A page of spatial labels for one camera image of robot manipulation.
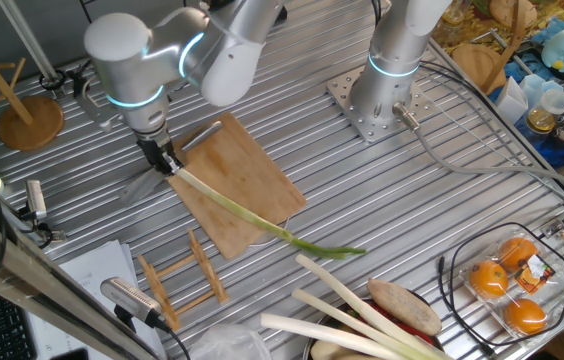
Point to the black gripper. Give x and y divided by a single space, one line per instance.
154 152

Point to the steel cleaver knife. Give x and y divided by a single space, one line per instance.
142 187

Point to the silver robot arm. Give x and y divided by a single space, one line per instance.
392 45

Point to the wooden cutting board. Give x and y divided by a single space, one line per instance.
242 190

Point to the long scallion with green top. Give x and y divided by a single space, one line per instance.
242 212

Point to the wooden knife rack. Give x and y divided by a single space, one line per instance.
207 270

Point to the white paper sheets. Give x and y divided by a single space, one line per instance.
97 260

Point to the wooden mug tree stand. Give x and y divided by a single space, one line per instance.
29 122
477 65

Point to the black stand with thin rod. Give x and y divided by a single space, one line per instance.
85 11

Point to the clear plastic bag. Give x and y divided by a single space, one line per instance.
227 345

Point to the metal bowl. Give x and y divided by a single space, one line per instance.
307 350

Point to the pale potato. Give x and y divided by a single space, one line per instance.
329 352

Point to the brown sweet potato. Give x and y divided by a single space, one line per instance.
404 307

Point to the red vegetable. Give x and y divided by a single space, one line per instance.
396 324

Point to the clear glass bottle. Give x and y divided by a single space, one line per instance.
449 20

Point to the orange fruit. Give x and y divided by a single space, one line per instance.
488 279
524 316
518 252

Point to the white paper box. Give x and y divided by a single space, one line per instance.
509 102

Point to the round woven wooden item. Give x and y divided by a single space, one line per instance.
509 10

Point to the glass flask with yellow liquid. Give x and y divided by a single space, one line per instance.
544 117

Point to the orange label sticker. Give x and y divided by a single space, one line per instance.
534 274

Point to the blue cloth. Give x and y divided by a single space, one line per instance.
557 150

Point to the small silver camera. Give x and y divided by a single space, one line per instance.
36 197

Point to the metal camera mount clamp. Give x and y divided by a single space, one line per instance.
44 232

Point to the aluminium frame beam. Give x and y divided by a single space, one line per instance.
37 280

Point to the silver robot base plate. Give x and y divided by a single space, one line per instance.
347 95

